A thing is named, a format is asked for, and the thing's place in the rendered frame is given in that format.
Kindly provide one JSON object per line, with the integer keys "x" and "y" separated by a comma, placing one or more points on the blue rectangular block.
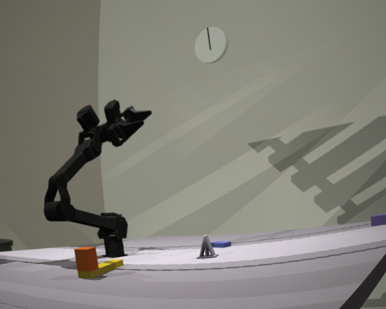
{"x": 220, "y": 244}

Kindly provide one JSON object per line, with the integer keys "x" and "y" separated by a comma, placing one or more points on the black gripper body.
{"x": 110, "y": 132}

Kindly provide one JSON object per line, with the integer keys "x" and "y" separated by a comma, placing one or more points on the yellow bar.
{"x": 87, "y": 263}

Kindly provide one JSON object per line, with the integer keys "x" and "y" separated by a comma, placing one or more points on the purple rectangular block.
{"x": 378, "y": 220}

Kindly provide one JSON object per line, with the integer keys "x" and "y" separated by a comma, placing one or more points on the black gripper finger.
{"x": 126, "y": 130}
{"x": 139, "y": 115}

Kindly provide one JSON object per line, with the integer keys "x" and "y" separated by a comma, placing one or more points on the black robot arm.
{"x": 108, "y": 223}

